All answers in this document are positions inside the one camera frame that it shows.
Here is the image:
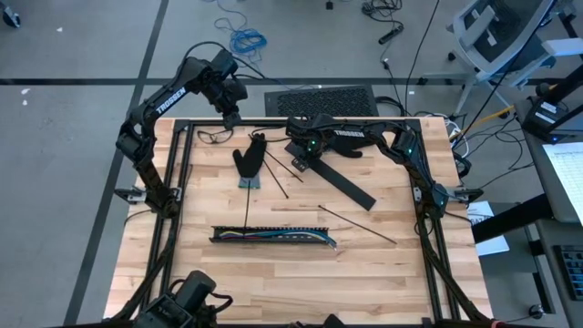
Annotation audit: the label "black keyboard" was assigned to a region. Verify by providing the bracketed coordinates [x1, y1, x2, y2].
[553, 244, 583, 302]

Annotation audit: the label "white printed sheet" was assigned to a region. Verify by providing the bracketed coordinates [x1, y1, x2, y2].
[541, 140, 583, 225]

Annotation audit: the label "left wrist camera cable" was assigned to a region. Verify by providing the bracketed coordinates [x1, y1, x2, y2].
[179, 40, 270, 83]

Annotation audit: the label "white paper sheet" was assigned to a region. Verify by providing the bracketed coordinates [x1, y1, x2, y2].
[465, 200, 511, 258]

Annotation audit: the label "black floor cable bundle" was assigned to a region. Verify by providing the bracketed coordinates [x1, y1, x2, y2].
[362, 0, 405, 46]

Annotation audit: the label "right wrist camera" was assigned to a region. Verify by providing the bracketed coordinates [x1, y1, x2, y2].
[290, 154, 312, 173]

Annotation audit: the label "black duct cover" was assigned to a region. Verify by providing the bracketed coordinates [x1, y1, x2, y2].
[284, 141, 378, 212]

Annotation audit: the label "black desk leg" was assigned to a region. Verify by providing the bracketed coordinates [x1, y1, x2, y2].
[471, 193, 555, 245]

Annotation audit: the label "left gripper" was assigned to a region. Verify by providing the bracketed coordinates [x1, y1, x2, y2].
[199, 66, 250, 131]

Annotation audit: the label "dark caster wheel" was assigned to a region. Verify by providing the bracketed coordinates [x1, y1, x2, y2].
[1, 3, 23, 29]

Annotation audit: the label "clear safety glasses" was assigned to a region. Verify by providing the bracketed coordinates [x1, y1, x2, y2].
[196, 128, 235, 146]

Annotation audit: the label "long black taut cable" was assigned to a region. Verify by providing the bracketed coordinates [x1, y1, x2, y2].
[457, 0, 557, 140]

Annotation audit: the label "black slotted cable duct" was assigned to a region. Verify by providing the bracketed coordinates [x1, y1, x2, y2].
[209, 224, 332, 245]

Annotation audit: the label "grey office chair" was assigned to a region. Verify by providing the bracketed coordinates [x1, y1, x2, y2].
[421, 0, 583, 118]

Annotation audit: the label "blue coiled floor cable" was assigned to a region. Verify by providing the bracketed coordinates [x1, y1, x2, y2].
[213, 0, 292, 87]

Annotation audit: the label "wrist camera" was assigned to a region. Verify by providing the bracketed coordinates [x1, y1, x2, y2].
[290, 154, 312, 173]
[211, 48, 239, 77]

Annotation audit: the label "black box white labels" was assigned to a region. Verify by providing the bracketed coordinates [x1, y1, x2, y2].
[522, 97, 568, 141]

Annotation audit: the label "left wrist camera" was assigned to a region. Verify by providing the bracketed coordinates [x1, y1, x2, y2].
[211, 48, 239, 77]

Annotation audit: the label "black glove green cuff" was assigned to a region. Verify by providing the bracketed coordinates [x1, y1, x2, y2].
[231, 132, 269, 190]
[332, 136, 365, 159]

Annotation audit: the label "black zip tie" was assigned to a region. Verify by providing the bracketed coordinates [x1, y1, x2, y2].
[261, 158, 290, 200]
[248, 133, 305, 184]
[317, 204, 398, 246]
[243, 179, 252, 229]

